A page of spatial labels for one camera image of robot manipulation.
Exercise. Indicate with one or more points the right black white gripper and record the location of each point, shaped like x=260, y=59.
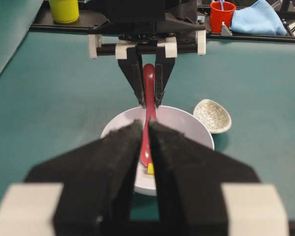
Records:
x=139, y=21

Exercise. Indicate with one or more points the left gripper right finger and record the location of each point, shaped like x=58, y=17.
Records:
x=202, y=192

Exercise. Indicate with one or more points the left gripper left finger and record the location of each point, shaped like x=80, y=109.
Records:
x=69, y=195

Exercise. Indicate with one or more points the pink plastic spoon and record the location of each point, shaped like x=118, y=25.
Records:
x=149, y=79

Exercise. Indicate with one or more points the yellow hexagonal prism block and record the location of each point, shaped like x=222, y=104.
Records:
x=150, y=169

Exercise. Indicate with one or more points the white round bowl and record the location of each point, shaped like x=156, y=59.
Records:
x=171, y=117

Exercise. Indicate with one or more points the small crackle-glaze spoon rest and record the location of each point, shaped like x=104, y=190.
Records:
x=213, y=116

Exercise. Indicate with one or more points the red plastic cup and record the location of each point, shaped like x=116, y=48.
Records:
x=218, y=15

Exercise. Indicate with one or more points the yellow plastic cup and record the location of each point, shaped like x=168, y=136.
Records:
x=64, y=11

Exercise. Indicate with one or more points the light blue cloth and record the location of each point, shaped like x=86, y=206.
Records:
x=259, y=18

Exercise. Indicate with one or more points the dark green mat edge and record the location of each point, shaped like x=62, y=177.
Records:
x=16, y=17

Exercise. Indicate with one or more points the black metal frame rail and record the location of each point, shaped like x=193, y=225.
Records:
x=90, y=22

